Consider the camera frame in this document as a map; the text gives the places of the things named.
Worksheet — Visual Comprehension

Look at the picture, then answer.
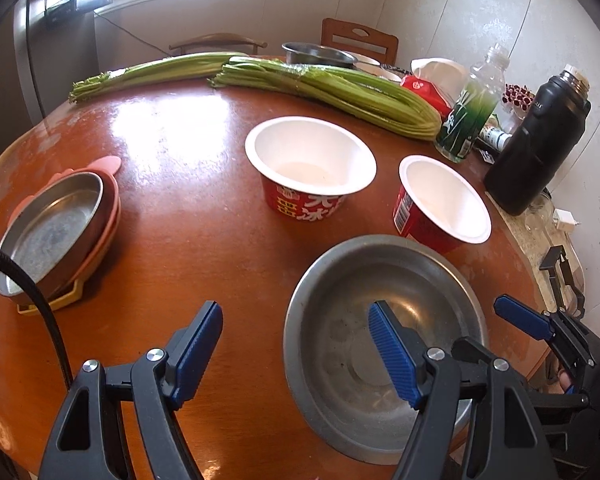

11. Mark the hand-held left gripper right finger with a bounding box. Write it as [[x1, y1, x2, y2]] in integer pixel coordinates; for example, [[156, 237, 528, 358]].
[[367, 301, 553, 480]]

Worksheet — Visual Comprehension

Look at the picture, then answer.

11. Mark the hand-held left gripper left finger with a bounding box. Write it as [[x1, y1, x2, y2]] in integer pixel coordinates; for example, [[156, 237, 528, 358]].
[[37, 300, 224, 480]]

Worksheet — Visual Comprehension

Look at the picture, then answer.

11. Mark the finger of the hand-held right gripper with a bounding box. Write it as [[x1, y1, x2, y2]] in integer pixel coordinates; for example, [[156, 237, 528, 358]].
[[451, 336, 592, 411], [494, 296, 597, 370]]

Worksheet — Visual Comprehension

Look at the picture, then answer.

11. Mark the steel bowl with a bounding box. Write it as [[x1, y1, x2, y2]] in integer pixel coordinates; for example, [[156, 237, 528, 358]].
[[283, 234, 489, 466]]

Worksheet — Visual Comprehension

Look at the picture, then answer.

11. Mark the yellow shell-shaped plate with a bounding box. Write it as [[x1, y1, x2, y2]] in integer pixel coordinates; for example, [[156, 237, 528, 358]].
[[16, 240, 111, 317]]

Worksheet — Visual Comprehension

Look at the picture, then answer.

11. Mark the tall red paper bowl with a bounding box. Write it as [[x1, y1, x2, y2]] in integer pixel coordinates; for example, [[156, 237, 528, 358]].
[[392, 154, 492, 256]]

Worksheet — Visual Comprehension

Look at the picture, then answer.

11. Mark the pink plate with ears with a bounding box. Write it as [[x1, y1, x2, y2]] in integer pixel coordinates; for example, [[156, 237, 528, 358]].
[[7, 155, 123, 286]]

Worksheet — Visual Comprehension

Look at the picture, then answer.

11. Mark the shallow steel plate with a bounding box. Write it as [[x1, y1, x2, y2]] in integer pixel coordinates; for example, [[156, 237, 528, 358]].
[[0, 171, 104, 297]]

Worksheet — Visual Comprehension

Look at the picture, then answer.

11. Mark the wide red paper bowl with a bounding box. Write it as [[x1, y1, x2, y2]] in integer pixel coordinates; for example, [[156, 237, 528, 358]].
[[244, 116, 378, 223]]

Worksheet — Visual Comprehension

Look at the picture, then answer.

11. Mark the black clamp stand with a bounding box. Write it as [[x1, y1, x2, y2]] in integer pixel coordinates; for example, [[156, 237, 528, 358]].
[[539, 245, 586, 318]]

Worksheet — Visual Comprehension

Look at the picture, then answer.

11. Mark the white charger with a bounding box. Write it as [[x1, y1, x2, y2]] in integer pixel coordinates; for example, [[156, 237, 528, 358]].
[[552, 209, 578, 233]]

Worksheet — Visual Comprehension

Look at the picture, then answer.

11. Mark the glass jar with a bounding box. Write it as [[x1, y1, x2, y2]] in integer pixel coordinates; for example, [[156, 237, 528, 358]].
[[522, 190, 556, 231]]

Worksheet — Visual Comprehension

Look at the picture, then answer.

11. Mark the black thermos flask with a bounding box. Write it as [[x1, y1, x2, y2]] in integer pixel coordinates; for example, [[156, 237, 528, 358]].
[[482, 64, 592, 217]]

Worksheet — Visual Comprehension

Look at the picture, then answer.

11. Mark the small white bottle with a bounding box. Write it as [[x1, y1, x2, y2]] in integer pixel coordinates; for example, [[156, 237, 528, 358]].
[[477, 125, 513, 151]]

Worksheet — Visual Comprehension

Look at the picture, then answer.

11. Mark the clear bottle with green label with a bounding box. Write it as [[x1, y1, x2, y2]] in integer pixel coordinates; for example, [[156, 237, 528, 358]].
[[434, 44, 511, 163]]

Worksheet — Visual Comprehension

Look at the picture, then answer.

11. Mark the red tipped sticks bundle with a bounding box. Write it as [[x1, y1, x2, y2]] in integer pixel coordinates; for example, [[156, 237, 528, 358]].
[[502, 82, 535, 111]]

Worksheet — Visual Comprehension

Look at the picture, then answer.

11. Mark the red packet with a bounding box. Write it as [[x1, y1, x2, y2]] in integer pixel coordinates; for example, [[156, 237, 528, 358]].
[[399, 74, 456, 121]]

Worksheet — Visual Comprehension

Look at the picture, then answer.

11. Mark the wrapped celery bunch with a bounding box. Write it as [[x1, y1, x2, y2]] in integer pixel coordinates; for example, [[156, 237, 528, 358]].
[[207, 57, 442, 141]]

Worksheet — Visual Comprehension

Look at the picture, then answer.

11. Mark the long loose celery bunch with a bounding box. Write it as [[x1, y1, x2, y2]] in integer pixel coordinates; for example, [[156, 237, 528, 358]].
[[69, 51, 251, 105]]

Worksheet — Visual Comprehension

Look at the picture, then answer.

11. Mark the steel basin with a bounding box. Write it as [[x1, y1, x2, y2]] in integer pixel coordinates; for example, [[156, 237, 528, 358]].
[[281, 41, 357, 68]]

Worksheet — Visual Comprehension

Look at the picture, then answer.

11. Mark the curved wooden chair back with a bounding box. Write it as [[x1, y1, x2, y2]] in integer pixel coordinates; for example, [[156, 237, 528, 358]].
[[169, 32, 263, 57]]

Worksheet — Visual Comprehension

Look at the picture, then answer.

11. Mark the wooden chair with cutout back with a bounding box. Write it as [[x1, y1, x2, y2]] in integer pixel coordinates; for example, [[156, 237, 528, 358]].
[[321, 17, 400, 63]]

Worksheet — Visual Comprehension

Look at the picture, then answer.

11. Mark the grey refrigerator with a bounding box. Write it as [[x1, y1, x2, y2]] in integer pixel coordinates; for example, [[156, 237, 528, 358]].
[[12, 0, 101, 121]]

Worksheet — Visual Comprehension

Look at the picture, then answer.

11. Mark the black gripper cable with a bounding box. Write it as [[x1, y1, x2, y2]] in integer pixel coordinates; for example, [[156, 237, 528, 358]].
[[0, 239, 76, 396]]

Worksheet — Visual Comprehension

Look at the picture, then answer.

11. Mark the black wall cable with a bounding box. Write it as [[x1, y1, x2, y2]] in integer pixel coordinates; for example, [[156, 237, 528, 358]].
[[95, 10, 182, 54]]

